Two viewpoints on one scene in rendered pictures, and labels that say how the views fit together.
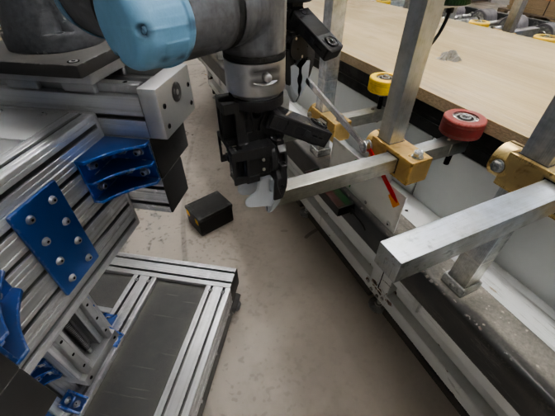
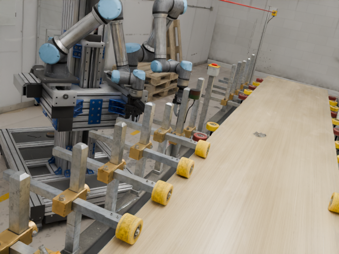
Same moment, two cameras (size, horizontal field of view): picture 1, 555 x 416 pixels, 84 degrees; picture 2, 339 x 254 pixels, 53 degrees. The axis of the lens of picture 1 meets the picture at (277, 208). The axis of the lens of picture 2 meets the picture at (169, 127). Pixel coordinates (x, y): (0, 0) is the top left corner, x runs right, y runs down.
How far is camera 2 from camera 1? 179 cm
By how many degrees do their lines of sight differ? 42
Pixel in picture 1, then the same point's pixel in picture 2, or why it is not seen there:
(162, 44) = (113, 79)
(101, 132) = (120, 97)
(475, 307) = (151, 175)
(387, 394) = not seen: outside the picture
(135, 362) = (88, 181)
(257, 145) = (130, 106)
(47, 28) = not seen: hidden behind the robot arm
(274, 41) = (136, 86)
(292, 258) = not seen: hidden behind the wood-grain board
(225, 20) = (125, 80)
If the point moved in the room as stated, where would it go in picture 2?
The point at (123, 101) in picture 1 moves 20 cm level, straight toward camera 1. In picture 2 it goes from (126, 91) to (111, 98)
